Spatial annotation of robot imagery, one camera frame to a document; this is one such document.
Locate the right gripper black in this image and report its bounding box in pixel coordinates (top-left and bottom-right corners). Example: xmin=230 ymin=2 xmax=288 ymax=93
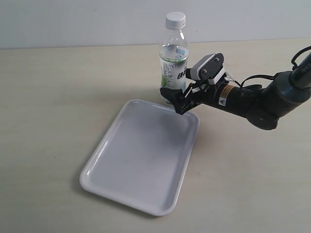
xmin=160 ymin=81 xmax=219 ymax=115

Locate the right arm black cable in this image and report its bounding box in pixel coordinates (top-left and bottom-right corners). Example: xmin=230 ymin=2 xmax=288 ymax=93
xmin=225 ymin=45 xmax=311 ymax=91

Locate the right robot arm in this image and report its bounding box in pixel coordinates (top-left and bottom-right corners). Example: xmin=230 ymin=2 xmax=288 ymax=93
xmin=160 ymin=47 xmax=311 ymax=130

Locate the white plastic tray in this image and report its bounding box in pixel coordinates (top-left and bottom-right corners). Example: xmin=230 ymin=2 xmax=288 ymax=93
xmin=79 ymin=99 xmax=200 ymax=216

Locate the clear plastic water bottle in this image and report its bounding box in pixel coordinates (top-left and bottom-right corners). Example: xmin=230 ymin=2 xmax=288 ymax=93
xmin=159 ymin=25 xmax=190 ymax=91

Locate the white bottle cap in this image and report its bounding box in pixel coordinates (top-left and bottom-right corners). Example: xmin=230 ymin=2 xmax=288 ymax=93
xmin=165 ymin=12 xmax=186 ymax=30

